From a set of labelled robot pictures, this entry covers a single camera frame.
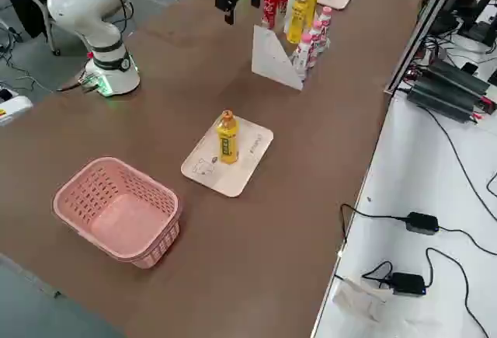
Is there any clear acrylic tiered shelf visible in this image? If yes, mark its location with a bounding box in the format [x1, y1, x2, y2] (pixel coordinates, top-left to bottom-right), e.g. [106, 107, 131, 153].
[250, 11, 333, 92]

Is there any white bottle with pink cap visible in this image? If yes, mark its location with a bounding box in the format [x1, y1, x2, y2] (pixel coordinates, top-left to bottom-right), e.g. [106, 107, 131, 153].
[318, 5, 334, 51]
[291, 32, 316, 81]
[308, 19, 326, 61]

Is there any black power supply unit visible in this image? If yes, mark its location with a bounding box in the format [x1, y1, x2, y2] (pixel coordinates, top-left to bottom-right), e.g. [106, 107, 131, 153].
[422, 59, 497, 114]
[406, 79, 481, 124]

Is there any white box with warning label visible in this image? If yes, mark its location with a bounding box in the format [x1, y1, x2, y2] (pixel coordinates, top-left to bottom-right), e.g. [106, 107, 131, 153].
[0, 85, 34, 127]

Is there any pink plastic basket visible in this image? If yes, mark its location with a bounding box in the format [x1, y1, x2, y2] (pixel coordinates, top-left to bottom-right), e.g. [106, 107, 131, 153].
[52, 155, 183, 270]

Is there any black power adapter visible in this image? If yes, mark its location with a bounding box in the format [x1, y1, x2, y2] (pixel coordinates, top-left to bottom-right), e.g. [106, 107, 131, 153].
[405, 211, 440, 235]
[389, 271, 427, 298]

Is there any white crumpled paper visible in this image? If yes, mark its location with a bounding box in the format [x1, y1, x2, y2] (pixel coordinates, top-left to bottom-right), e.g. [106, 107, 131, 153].
[332, 275, 391, 326]

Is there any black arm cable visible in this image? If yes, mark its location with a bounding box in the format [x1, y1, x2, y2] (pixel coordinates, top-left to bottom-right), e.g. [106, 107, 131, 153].
[101, 0, 135, 40]

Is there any aluminium frame post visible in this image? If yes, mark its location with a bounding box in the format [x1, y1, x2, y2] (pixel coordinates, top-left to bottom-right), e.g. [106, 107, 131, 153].
[383, 0, 461, 95]

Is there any black floor cable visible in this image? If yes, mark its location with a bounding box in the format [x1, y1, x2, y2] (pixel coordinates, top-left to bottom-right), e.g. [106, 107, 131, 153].
[0, 26, 54, 94]

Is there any black adapter cable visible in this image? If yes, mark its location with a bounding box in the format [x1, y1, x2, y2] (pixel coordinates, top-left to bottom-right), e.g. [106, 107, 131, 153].
[361, 246, 491, 338]
[339, 203, 497, 256]

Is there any black power supply cable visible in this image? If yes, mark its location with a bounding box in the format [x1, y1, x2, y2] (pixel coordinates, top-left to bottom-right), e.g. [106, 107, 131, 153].
[417, 105, 497, 214]

